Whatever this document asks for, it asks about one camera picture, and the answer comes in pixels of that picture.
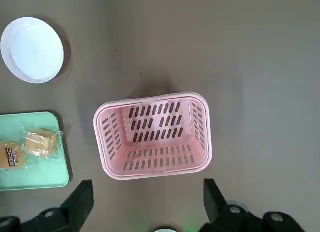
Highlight green rectangular tray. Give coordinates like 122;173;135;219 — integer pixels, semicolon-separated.
0;111;71;191

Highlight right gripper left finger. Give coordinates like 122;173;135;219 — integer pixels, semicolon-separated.
0;179;95;232

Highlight white round plate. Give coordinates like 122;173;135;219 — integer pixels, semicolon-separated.
0;16;65;84

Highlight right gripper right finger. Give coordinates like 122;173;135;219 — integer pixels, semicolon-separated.
199;178;309;232

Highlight clear-wrapped bread pack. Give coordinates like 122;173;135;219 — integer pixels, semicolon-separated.
0;140;28;171
21;127;65;164

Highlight small pink slotted basket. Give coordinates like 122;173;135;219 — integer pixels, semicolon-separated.
92;91;214;181

